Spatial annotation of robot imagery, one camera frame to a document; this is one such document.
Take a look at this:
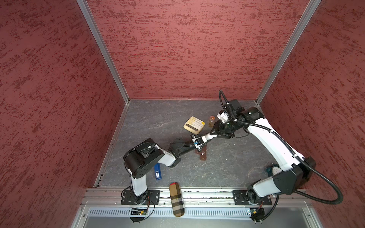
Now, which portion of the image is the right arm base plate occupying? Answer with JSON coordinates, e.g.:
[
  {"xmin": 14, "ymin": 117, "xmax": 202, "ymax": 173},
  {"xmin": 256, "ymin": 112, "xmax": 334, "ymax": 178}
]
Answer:
[{"xmin": 232, "ymin": 190, "xmax": 272, "ymax": 206}]

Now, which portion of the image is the left corner aluminium profile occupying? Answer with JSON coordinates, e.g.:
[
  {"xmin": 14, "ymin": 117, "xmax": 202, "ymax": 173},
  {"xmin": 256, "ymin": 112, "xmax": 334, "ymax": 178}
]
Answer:
[{"xmin": 77, "ymin": 0, "xmax": 130, "ymax": 105}]

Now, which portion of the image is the plaid glasses case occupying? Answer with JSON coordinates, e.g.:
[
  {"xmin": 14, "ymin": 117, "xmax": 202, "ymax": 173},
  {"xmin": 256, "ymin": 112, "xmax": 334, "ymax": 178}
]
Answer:
[{"xmin": 169, "ymin": 182, "xmax": 185, "ymax": 218}]

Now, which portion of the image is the yellow calculator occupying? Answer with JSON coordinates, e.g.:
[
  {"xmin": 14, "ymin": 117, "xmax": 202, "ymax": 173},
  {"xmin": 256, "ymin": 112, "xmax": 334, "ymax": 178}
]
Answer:
[{"xmin": 183, "ymin": 116, "xmax": 205, "ymax": 135}]

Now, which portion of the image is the brown weekly pill organizer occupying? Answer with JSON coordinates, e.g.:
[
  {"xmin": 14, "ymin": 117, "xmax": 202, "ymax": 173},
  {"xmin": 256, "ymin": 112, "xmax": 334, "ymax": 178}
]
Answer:
[{"xmin": 196, "ymin": 147, "xmax": 207, "ymax": 161}]

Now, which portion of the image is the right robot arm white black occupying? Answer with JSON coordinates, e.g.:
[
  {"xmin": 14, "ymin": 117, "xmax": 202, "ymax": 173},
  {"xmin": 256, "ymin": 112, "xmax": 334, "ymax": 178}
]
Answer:
[{"xmin": 205, "ymin": 103, "xmax": 316, "ymax": 205}]

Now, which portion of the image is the teal alarm clock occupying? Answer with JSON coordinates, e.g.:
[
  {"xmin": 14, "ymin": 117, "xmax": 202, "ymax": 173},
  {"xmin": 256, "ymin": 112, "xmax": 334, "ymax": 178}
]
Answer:
[{"xmin": 266, "ymin": 164, "xmax": 282, "ymax": 177}]

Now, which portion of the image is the aluminium front rail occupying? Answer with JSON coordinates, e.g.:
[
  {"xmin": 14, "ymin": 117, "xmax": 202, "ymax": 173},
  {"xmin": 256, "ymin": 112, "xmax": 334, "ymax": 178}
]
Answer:
[{"xmin": 72, "ymin": 187, "xmax": 323, "ymax": 228}]

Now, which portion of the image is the corner aluminium profile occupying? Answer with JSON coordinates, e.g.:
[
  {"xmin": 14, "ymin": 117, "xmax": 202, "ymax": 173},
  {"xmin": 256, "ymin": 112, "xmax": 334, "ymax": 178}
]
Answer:
[
  {"xmin": 77, "ymin": 0, "xmax": 130, "ymax": 105},
  {"xmin": 256, "ymin": 0, "xmax": 321, "ymax": 106}
]

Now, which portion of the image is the white pill bottle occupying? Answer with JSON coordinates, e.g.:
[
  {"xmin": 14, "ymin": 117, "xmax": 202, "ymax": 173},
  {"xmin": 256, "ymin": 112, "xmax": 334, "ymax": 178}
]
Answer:
[{"xmin": 202, "ymin": 134, "xmax": 217, "ymax": 142}]

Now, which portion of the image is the clear amber pill bottle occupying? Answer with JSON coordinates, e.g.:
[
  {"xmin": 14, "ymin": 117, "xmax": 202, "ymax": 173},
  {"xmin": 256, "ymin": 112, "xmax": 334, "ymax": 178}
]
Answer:
[{"xmin": 208, "ymin": 116, "xmax": 215, "ymax": 128}]

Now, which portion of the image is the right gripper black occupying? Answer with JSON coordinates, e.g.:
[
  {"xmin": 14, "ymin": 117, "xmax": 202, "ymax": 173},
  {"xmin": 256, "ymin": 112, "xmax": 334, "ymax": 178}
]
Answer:
[{"xmin": 209, "ymin": 116, "xmax": 243, "ymax": 138}]

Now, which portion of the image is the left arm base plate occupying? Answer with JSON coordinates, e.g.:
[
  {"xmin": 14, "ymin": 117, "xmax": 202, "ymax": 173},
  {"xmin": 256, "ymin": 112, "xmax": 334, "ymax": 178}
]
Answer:
[{"xmin": 120, "ymin": 188, "xmax": 160, "ymax": 206}]

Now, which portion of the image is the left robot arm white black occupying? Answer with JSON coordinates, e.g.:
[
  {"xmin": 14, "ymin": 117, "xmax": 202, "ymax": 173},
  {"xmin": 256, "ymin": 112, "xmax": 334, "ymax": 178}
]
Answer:
[{"xmin": 123, "ymin": 134, "xmax": 214, "ymax": 198}]

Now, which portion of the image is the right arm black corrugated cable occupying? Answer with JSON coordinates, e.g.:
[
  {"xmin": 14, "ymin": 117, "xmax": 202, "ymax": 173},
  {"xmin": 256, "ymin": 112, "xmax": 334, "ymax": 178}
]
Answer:
[{"xmin": 218, "ymin": 90, "xmax": 344, "ymax": 205}]

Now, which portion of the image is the right corner aluminium profile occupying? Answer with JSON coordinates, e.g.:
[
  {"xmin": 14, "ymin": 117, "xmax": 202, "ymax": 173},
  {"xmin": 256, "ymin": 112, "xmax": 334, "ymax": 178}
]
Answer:
[{"xmin": 256, "ymin": 0, "xmax": 321, "ymax": 106}]

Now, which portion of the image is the right circuit board with wires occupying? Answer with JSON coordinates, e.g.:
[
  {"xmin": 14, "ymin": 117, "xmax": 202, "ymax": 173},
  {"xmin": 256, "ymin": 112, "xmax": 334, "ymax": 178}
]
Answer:
[{"xmin": 251, "ymin": 195, "xmax": 280, "ymax": 223}]

